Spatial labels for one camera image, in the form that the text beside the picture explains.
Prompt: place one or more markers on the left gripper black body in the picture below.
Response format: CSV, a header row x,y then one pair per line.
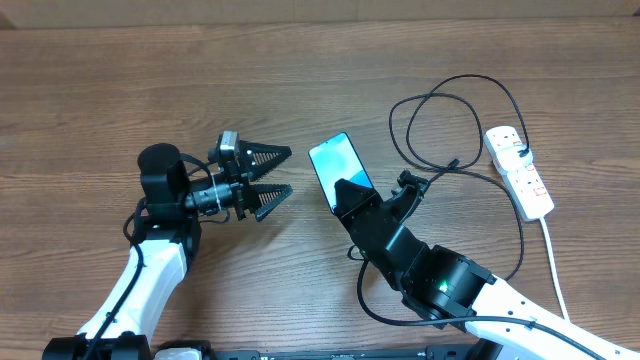
x,y
239,182

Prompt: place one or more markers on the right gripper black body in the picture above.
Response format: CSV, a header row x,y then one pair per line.
x,y
346,221

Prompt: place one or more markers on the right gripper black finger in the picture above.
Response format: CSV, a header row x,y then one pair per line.
x,y
352,197
406,178

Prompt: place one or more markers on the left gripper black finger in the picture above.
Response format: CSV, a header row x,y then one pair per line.
x,y
268,197
264,158

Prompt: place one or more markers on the blue Galaxy S24+ smartphone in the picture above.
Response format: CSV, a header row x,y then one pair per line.
x,y
335,159

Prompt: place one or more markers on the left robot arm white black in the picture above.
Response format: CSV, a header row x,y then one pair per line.
x,y
164,231

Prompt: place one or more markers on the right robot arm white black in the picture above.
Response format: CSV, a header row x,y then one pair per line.
x,y
444,287

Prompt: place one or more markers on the white charger adapter plug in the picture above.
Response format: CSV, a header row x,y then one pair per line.
x,y
512,158

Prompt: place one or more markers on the white power strip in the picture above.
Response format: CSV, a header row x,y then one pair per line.
x,y
530,195

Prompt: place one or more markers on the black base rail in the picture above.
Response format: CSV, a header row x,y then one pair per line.
x,y
192,350

